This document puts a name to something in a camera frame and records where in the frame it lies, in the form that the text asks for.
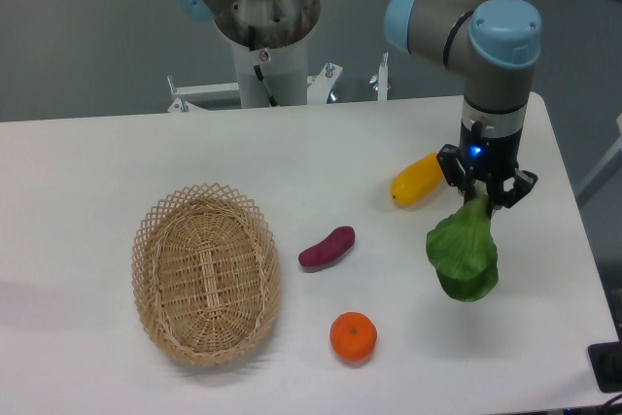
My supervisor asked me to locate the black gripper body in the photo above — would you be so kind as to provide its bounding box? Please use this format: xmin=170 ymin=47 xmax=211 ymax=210
xmin=436 ymin=99 xmax=537 ymax=206

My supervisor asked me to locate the green leafy vegetable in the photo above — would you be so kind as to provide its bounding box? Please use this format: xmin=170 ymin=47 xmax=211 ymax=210
xmin=426 ymin=185 xmax=499 ymax=302

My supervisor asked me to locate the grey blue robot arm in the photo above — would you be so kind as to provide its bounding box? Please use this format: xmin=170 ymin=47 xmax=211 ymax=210
xmin=174 ymin=0 xmax=542 ymax=211

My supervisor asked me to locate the yellow squash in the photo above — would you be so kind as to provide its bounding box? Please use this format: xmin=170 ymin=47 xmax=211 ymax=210
xmin=390 ymin=153 xmax=443 ymax=207

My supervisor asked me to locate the purple sweet potato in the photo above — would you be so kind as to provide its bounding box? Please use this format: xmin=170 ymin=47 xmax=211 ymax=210
xmin=298 ymin=225 xmax=356 ymax=268

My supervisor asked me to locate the orange tangerine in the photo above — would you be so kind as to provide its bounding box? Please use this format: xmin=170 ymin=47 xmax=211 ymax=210
xmin=329 ymin=311 xmax=378 ymax=362

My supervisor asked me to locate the black power adapter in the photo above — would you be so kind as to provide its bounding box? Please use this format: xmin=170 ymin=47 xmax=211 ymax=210
xmin=587 ymin=341 xmax=621 ymax=394

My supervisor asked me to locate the woven wicker basket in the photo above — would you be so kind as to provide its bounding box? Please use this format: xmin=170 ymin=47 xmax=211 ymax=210
xmin=131 ymin=184 xmax=281 ymax=367

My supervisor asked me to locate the white metal base frame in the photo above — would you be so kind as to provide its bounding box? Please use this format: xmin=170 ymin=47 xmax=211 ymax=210
xmin=165 ymin=52 xmax=393 ymax=114

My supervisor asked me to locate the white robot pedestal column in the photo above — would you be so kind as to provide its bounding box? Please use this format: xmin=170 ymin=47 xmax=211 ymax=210
xmin=230 ymin=40 xmax=308 ymax=109

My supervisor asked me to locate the black cable on pedestal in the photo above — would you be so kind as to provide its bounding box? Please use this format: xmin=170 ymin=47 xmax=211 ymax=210
xmin=248 ymin=25 xmax=280 ymax=108

